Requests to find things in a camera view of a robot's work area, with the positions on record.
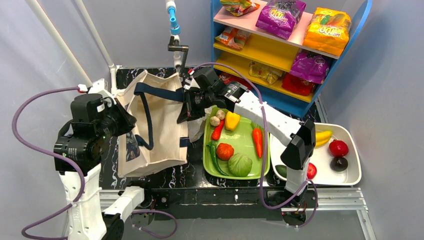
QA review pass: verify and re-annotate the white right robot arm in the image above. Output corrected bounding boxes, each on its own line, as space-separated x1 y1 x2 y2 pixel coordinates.
176 67 316 197

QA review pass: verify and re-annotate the green avocado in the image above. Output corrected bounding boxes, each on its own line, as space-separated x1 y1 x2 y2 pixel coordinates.
275 164 287 179

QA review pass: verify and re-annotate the green chili pepper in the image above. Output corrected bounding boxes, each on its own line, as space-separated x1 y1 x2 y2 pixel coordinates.
206 140 230 177

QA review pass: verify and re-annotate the green cabbage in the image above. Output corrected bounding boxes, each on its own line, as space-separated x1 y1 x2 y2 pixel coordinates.
228 153 253 177

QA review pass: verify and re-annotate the garlic bulb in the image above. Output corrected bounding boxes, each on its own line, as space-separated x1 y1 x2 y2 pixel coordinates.
215 109 226 121
209 116 221 127

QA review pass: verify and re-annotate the red snack packet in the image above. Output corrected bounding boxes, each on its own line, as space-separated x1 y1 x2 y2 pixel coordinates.
218 71 253 90
282 73 316 96

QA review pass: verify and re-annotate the red apple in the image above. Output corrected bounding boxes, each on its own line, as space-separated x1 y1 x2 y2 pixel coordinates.
307 163 317 180

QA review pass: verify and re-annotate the black clamp on pipe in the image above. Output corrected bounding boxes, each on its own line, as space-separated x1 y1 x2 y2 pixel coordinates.
167 34 189 77

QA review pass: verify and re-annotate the yellow banana bunch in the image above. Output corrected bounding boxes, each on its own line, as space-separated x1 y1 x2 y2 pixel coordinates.
315 130 333 148

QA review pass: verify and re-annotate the purple snack bag lower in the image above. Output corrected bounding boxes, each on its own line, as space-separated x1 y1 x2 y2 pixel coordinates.
289 49 333 84

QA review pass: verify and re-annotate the floral canvas tote bag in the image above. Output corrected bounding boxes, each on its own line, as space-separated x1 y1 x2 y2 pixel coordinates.
117 70 190 178

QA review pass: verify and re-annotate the orange green snack bag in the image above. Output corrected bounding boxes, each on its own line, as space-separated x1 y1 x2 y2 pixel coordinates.
220 0 260 17

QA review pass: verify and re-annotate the white pvc pipe frame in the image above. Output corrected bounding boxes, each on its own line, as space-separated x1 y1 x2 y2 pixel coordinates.
27 0 181 95

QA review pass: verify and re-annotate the orange noodle packet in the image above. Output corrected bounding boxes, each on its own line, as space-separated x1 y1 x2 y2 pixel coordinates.
214 26 251 50

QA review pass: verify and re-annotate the red snack packet right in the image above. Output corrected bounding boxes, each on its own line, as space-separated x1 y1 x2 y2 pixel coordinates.
282 73 316 96

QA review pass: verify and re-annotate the white plastic grocery bag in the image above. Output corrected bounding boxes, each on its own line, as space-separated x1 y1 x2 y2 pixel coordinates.
187 106 213 143

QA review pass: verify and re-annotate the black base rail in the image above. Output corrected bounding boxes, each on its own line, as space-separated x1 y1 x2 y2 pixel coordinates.
140 187 317 220

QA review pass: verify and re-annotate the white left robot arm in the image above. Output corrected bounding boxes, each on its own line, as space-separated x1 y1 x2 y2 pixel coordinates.
53 93 145 240

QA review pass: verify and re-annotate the yellow snack bag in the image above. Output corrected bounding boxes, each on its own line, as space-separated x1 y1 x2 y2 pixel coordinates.
303 7 352 57

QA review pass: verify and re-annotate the colourful blue shelf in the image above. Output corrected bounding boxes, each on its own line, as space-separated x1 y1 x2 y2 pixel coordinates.
210 0 373 119

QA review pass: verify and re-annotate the orange pumpkin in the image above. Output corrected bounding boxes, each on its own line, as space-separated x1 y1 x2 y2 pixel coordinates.
215 143 235 161

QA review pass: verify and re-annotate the orange carrot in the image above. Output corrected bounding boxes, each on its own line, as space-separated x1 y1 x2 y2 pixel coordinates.
251 121 263 158

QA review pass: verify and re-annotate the purple snack bag top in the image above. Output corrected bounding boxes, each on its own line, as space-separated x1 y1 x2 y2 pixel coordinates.
255 0 306 40

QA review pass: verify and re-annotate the red pomegranate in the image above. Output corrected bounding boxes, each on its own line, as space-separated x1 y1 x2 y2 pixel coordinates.
328 140 349 158

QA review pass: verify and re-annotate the yellow bell pepper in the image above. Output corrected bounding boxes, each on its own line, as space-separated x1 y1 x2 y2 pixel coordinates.
224 111 241 131

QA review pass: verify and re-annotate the purple snack bag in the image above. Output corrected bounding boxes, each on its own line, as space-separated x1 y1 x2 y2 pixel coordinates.
289 49 333 84
255 0 306 40

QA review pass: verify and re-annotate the green plastic tray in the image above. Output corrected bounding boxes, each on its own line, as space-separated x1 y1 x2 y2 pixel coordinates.
203 106 263 180

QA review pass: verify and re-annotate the white plastic tray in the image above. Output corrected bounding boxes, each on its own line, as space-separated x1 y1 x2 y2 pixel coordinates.
269 122 363 187

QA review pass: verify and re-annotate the yellow clear snack packet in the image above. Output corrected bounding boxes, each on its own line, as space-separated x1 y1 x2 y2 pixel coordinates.
248 61 285 85

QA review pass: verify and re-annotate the red snack packet left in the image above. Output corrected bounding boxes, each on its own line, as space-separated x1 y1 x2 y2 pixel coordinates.
218 71 253 90

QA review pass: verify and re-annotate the dark mangosteen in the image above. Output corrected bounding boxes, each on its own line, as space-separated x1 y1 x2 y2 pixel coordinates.
330 157 349 172

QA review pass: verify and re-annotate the small red chili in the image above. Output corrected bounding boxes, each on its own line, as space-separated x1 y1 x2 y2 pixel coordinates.
211 120 225 141

